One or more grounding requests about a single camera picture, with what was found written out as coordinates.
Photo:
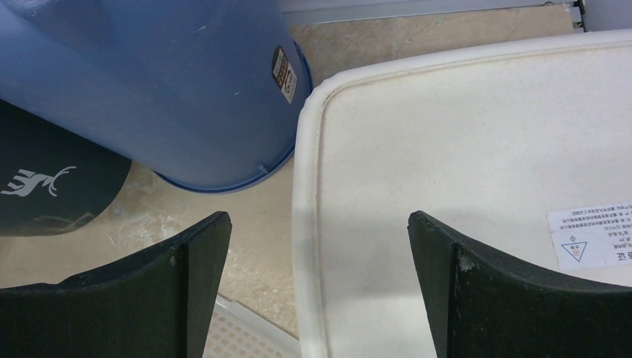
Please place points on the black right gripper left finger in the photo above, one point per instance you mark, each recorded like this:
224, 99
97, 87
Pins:
157, 302

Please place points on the white perforated strainer basket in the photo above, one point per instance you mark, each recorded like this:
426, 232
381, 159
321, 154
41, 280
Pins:
236, 331

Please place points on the dark navy cylindrical bin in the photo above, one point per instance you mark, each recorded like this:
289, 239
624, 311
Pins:
52, 180

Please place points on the cream plastic laundry basket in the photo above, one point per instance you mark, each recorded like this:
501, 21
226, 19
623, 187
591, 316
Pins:
524, 146

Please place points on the light blue plastic bucket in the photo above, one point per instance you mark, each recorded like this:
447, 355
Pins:
205, 93

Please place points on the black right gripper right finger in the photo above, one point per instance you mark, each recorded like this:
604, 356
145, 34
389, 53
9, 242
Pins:
483, 302

